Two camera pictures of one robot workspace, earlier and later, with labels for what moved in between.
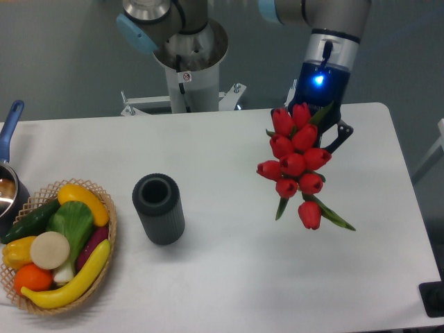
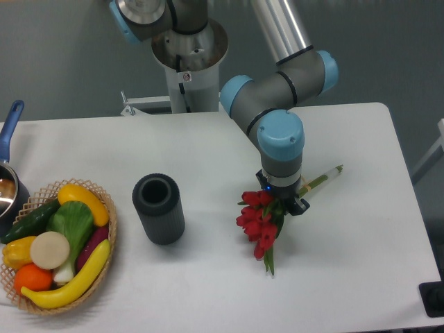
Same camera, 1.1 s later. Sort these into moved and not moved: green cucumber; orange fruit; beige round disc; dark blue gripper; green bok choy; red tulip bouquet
Moved: red tulip bouquet; dark blue gripper
Not moved: orange fruit; beige round disc; green cucumber; green bok choy
